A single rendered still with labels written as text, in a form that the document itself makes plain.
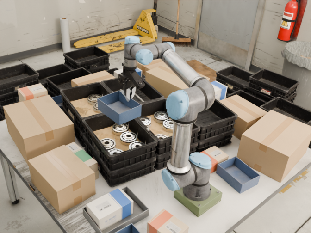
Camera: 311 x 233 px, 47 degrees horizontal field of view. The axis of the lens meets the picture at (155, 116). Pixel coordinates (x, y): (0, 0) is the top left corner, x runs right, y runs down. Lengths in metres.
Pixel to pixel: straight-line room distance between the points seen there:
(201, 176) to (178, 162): 0.18
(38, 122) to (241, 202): 1.26
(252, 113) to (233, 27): 2.87
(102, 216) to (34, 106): 0.94
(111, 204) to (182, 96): 0.67
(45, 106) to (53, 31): 3.13
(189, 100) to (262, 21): 3.60
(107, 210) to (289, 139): 1.15
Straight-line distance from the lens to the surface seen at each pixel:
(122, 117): 1.84
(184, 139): 1.59
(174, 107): 1.49
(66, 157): 1.99
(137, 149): 1.92
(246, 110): 2.52
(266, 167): 2.22
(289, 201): 3.21
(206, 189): 1.89
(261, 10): 4.93
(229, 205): 2.01
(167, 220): 1.78
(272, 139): 2.22
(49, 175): 1.90
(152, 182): 2.06
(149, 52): 1.74
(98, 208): 1.80
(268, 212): 3.04
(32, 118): 2.27
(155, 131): 2.23
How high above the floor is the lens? 2.12
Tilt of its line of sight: 33 degrees down
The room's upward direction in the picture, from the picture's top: 4 degrees clockwise
